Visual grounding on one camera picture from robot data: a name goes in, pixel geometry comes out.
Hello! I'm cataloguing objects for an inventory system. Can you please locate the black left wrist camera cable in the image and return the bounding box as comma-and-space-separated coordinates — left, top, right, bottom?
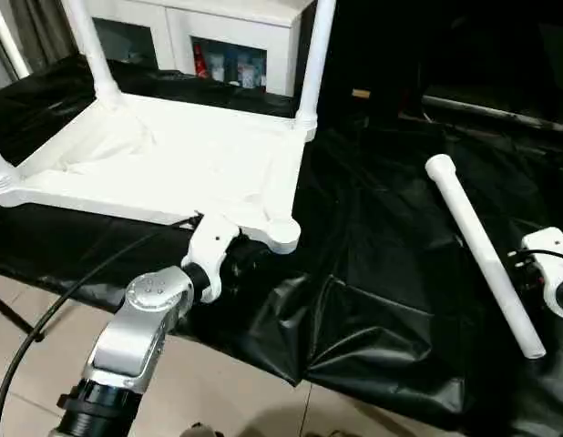
0, 208, 205, 437

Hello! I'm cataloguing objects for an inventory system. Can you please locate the white plastic table top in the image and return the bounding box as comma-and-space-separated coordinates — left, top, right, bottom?
0, 88, 317, 256

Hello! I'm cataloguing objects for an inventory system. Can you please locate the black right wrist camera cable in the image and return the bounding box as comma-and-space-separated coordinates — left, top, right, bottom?
517, 248, 563, 264

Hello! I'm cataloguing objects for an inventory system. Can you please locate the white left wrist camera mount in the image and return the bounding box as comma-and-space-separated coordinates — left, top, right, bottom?
179, 211, 241, 304

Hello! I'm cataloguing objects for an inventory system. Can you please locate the black plastic mat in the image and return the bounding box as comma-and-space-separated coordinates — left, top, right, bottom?
0, 56, 563, 437

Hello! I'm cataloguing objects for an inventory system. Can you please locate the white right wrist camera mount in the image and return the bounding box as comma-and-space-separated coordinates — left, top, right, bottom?
520, 226, 563, 319

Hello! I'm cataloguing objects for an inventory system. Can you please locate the black stand leg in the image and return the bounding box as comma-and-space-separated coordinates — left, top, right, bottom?
0, 290, 46, 342

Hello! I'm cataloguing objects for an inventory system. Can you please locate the red bottle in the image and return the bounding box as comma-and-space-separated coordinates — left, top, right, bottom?
193, 43, 209, 76

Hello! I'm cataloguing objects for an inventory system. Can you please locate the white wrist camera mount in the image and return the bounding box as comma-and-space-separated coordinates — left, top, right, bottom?
520, 226, 563, 319
179, 211, 241, 304

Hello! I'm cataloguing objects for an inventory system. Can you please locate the long dark metal rod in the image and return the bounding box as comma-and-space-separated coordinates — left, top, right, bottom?
422, 94, 563, 133

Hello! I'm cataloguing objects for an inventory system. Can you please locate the white cabinet with glass doors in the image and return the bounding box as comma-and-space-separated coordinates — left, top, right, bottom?
60, 0, 317, 97

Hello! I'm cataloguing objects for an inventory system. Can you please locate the grey robot body part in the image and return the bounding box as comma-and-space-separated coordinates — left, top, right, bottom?
180, 421, 223, 437

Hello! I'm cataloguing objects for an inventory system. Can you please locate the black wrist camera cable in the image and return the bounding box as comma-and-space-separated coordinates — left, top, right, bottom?
517, 248, 563, 264
0, 208, 205, 437

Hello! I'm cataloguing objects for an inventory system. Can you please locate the white window frame post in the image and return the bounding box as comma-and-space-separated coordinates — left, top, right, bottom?
0, 7, 31, 79

